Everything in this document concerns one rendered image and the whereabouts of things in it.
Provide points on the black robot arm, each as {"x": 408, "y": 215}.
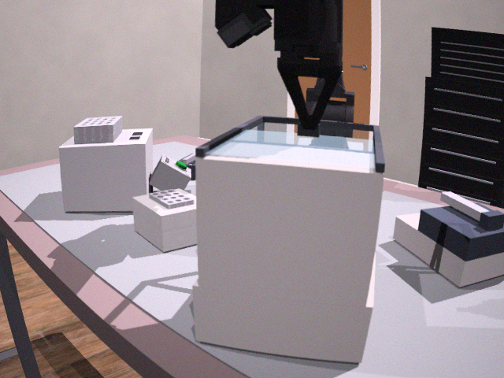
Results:
{"x": 239, "y": 20}

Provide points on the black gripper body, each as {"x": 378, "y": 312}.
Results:
{"x": 322, "y": 29}

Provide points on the light grey bench mat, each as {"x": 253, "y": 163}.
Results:
{"x": 422, "y": 325}

